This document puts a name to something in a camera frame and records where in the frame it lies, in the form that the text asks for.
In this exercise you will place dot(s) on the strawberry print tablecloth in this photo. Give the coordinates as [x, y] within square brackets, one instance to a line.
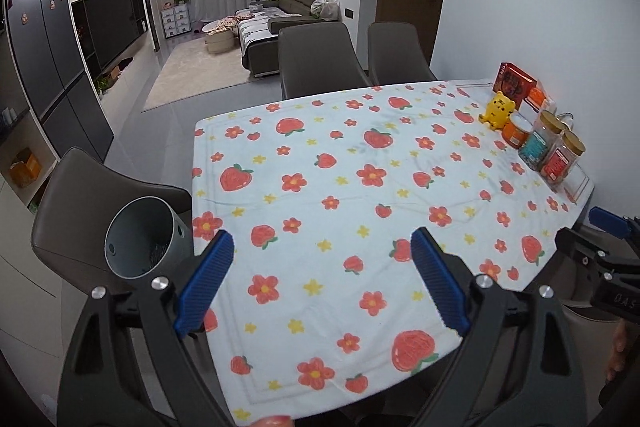
[350, 187]

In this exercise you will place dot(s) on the small leafy plant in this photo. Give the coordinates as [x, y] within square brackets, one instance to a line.
[102, 85]

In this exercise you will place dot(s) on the black wall switch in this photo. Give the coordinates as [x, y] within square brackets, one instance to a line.
[348, 14]

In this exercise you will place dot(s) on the small brown cardboard box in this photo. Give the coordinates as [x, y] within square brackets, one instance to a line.
[111, 74]

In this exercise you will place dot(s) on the grey leather chair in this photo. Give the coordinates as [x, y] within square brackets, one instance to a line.
[320, 57]
[400, 52]
[75, 197]

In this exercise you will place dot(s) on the clear glass cup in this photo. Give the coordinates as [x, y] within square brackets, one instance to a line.
[566, 119]

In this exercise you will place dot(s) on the orange lidded jar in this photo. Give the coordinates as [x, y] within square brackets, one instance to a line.
[517, 131]

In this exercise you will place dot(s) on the patterned sofa blanket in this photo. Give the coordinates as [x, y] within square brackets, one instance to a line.
[260, 24]

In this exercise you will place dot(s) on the dark television wall unit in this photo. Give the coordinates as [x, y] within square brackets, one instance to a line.
[110, 27]

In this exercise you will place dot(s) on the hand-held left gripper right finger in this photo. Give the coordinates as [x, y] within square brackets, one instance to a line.
[440, 282]

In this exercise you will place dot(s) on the yellow tiger toy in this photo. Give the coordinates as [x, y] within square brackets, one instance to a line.
[497, 109]

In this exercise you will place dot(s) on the orange cardboard box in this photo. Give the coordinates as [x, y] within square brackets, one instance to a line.
[25, 169]

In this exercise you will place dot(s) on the white drawer unit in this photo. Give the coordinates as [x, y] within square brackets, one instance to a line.
[175, 22]

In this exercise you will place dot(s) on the white plastic bag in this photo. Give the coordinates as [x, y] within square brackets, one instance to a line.
[325, 9]

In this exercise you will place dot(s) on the teal label jar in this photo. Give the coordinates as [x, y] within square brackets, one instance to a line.
[537, 144]

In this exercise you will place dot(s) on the red patterned box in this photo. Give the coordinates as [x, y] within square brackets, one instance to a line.
[514, 81]

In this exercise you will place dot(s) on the small orange box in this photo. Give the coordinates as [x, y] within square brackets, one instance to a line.
[539, 99]

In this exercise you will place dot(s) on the grey metal bucket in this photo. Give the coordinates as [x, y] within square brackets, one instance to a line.
[125, 227]

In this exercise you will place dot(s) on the person's right hand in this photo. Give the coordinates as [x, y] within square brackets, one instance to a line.
[618, 352]

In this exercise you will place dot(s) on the round beige ottoman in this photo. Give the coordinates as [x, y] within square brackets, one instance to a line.
[220, 39]

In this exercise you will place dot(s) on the dark grey tall cabinet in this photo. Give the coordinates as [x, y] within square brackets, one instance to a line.
[45, 57]

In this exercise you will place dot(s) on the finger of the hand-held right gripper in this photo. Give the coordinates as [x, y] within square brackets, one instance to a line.
[580, 247]
[607, 219]

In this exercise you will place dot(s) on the red label jar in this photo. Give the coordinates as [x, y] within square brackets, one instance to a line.
[560, 164]

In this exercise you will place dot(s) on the beige rug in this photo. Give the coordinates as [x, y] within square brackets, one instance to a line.
[200, 72]

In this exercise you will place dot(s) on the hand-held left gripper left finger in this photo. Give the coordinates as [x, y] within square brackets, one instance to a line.
[205, 282]

